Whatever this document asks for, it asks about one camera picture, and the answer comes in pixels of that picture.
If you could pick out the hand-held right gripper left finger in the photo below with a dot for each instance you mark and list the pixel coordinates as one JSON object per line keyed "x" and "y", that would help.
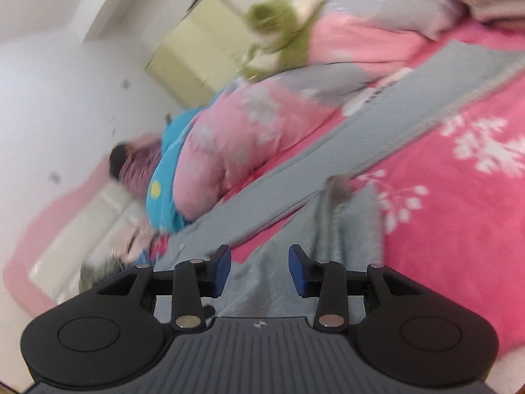
{"x": 223, "y": 269}

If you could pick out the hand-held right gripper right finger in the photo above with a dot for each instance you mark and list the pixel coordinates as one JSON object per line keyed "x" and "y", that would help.
{"x": 296, "y": 271}

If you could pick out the grey sweatpants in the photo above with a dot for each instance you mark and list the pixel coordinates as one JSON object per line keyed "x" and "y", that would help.
{"x": 287, "y": 180}

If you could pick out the stack of folded clothes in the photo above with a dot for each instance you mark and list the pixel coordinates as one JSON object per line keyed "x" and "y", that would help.
{"x": 504, "y": 12}

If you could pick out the pink floral pajama garment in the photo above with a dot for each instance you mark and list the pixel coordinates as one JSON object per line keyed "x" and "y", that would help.
{"x": 135, "y": 242}

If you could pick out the teal dotted quilt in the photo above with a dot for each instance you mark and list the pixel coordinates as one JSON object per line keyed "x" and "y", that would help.
{"x": 160, "y": 201}

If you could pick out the green patterned cloth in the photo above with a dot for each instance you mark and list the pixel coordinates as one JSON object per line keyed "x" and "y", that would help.
{"x": 98, "y": 271}

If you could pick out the pink floral quilt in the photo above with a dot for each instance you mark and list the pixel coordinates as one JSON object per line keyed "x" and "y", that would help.
{"x": 246, "y": 131}

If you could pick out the pink flower printed blanket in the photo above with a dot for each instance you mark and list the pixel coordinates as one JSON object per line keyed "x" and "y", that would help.
{"x": 451, "y": 234}

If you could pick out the pink and cream headboard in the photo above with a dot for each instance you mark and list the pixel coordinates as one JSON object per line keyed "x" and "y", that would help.
{"x": 61, "y": 246}

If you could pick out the pale yellow wardrobe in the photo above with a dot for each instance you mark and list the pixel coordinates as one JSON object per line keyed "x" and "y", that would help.
{"x": 192, "y": 57}

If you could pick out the green and cream fleece garment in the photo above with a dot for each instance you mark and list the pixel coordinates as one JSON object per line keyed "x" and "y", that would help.
{"x": 283, "y": 28}

